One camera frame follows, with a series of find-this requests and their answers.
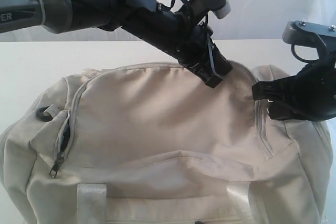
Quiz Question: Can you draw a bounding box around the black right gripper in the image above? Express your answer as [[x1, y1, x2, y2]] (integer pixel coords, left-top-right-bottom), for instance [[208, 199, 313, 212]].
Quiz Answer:
[[252, 42, 335, 121]]

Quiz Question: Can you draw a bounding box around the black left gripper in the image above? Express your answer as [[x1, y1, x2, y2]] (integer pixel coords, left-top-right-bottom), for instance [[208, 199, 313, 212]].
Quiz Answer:
[[123, 8, 231, 88]]

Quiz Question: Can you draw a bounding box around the beige duffel bag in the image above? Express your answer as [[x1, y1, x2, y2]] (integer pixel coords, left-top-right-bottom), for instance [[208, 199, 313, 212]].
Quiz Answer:
[[1, 62, 333, 223]]

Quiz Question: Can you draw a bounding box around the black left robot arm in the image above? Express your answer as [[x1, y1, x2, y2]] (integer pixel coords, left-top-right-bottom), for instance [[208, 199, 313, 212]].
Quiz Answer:
[[1, 0, 232, 88]]

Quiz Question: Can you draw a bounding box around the white backdrop curtain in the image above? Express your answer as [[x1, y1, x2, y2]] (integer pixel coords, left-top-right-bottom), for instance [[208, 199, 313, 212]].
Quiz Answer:
[[0, 0, 336, 43]]

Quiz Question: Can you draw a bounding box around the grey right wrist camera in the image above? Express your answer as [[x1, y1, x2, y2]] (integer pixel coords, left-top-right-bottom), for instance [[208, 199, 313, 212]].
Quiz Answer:
[[282, 20, 335, 45]]

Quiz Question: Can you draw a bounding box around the black left camera cable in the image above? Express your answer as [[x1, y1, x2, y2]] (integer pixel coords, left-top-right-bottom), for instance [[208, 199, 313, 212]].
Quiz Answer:
[[157, 0, 211, 51]]

